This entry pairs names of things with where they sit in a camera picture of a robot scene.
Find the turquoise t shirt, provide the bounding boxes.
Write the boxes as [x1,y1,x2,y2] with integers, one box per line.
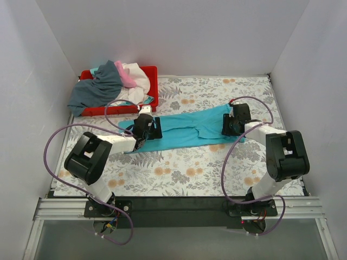
[118,103,248,155]

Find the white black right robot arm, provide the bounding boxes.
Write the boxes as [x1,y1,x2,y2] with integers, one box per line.
[221,102,310,205]

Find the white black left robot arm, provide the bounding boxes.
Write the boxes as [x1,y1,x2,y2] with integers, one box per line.
[64,114,162,216]

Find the light teal garment in bin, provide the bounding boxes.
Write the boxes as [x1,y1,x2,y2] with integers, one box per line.
[89,67,154,107]

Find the pink t shirt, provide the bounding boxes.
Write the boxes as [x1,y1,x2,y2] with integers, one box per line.
[114,61,136,88]

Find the red plastic bin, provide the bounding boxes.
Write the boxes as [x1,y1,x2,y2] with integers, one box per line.
[81,66,159,116]

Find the white t shirt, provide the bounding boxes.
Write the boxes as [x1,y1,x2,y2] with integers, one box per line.
[105,60,150,104]

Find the dark grey t shirt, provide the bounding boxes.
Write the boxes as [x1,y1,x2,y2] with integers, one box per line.
[68,61,123,117]

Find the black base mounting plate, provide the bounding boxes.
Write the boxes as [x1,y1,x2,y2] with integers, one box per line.
[83,196,279,230]

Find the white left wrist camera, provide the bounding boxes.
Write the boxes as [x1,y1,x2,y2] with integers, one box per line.
[138,105,152,116]

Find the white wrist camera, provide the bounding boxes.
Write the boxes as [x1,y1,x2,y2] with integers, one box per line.
[138,105,152,116]
[229,101,249,115]

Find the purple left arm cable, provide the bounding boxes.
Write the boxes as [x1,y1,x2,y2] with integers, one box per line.
[43,99,142,245]

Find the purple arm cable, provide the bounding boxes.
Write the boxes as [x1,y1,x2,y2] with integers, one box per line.
[221,96,286,237]
[43,99,142,245]

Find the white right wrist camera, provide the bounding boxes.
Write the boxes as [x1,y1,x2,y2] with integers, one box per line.
[229,101,249,115]

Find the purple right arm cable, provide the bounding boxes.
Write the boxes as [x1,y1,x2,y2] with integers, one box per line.
[221,96,286,237]

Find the aluminium frame rail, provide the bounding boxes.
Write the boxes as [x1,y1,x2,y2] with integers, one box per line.
[22,113,339,260]

